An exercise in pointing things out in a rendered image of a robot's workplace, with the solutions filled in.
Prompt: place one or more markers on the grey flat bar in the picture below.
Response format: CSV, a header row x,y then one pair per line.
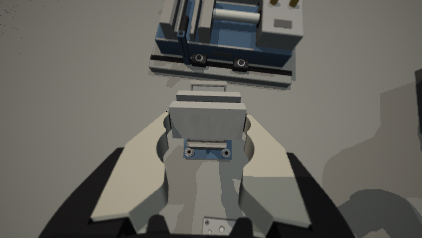
x,y
181,12

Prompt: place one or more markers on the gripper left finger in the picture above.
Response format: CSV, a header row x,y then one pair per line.
x,y
122,193

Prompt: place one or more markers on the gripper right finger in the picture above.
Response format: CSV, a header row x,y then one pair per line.
x,y
280,196

